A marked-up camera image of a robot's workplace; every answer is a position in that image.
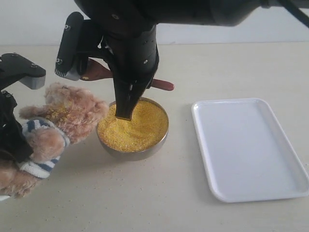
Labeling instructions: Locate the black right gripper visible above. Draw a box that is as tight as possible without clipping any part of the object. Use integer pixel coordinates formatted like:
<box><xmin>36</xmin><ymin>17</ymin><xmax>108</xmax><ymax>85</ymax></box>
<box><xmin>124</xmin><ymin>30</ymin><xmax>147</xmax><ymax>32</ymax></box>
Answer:
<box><xmin>100</xmin><ymin>24</ymin><xmax>159</xmax><ymax>120</ymax></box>

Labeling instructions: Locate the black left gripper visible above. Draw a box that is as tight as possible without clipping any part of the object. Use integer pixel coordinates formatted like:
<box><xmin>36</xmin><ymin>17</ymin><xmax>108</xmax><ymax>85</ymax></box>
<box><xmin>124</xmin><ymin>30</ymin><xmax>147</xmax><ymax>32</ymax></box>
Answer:
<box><xmin>0</xmin><ymin>90</ymin><xmax>33</xmax><ymax>163</ymax></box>

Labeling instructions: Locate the dark red wooden spoon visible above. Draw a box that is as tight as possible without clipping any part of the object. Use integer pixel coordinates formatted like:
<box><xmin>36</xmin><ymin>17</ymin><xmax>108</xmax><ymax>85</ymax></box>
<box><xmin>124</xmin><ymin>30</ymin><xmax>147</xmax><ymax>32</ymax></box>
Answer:
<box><xmin>80</xmin><ymin>59</ymin><xmax>174</xmax><ymax>91</ymax></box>

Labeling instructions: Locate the tan teddy bear striped shirt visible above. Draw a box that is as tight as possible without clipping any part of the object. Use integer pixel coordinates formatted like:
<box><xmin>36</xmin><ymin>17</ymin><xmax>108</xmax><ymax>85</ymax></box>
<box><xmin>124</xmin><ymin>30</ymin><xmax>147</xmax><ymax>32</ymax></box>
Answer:
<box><xmin>0</xmin><ymin>83</ymin><xmax>109</xmax><ymax>200</ymax></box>

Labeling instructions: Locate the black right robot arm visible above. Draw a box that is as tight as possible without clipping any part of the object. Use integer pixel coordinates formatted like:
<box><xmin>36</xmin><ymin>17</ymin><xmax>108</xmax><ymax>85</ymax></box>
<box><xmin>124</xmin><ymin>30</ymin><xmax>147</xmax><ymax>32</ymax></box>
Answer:
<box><xmin>76</xmin><ymin>0</ymin><xmax>262</xmax><ymax>120</ymax></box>

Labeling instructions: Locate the yellow millet grain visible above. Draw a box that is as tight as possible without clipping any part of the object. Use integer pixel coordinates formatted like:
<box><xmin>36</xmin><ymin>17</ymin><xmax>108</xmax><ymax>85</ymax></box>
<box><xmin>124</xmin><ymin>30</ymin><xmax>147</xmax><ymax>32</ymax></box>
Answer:
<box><xmin>45</xmin><ymin>76</ymin><xmax>169</xmax><ymax>153</ymax></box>

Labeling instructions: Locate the steel bowl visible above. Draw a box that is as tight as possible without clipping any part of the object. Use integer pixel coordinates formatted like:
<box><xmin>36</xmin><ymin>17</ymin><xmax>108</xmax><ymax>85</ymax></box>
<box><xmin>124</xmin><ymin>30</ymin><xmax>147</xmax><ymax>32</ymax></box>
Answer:
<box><xmin>96</xmin><ymin>97</ymin><xmax>169</xmax><ymax>161</ymax></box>

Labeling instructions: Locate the white rectangular plastic tray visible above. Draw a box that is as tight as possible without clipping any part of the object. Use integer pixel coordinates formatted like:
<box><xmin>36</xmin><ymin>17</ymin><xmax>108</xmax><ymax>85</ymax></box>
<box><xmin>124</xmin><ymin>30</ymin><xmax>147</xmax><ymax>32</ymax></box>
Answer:
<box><xmin>191</xmin><ymin>98</ymin><xmax>309</xmax><ymax>203</ymax></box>

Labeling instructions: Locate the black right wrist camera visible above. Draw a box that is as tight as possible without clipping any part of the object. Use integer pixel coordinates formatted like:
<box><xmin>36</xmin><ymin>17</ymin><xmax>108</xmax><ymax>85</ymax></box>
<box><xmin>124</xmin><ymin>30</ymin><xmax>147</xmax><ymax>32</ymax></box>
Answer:
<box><xmin>55</xmin><ymin>12</ymin><xmax>103</xmax><ymax>81</ymax></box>

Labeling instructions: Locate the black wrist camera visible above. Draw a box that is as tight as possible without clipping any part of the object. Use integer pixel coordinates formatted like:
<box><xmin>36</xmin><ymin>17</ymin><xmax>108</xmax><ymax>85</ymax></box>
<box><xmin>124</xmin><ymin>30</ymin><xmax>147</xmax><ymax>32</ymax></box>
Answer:
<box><xmin>0</xmin><ymin>53</ymin><xmax>46</xmax><ymax>90</ymax></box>
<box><xmin>55</xmin><ymin>12</ymin><xmax>103</xmax><ymax>81</ymax></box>

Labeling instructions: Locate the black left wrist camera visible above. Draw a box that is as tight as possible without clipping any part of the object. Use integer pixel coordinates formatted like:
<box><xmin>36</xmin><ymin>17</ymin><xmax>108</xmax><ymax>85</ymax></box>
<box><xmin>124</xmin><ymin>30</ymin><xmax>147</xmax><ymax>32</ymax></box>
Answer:
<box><xmin>0</xmin><ymin>53</ymin><xmax>46</xmax><ymax>90</ymax></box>

